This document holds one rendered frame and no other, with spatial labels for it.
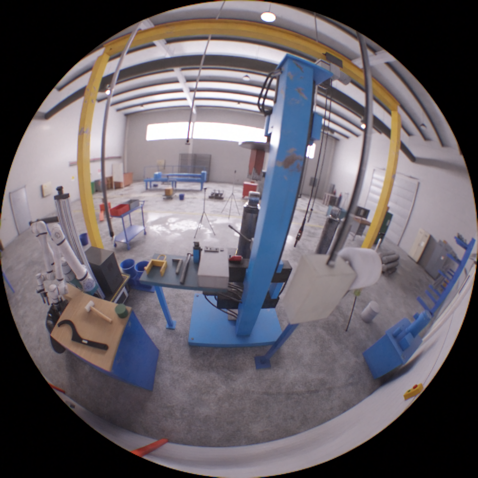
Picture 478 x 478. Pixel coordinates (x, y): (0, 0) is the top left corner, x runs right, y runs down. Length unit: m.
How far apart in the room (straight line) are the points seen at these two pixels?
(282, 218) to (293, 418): 2.11
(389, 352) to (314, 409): 1.21
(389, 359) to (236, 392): 2.03
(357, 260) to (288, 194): 0.58
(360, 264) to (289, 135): 0.84
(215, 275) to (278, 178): 0.81
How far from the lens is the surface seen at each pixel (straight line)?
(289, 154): 0.97
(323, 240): 2.56
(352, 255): 1.01
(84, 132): 2.81
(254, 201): 1.86
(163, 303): 1.86
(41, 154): 11.51
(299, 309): 0.91
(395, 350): 2.59
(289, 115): 1.02
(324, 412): 2.36
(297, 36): 2.99
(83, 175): 2.75
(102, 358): 1.30
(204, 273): 1.19
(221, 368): 2.04
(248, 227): 1.92
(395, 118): 3.86
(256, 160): 1.58
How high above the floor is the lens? 1.98
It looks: 28 degrees down
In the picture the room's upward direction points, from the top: 8 degrees clockwise
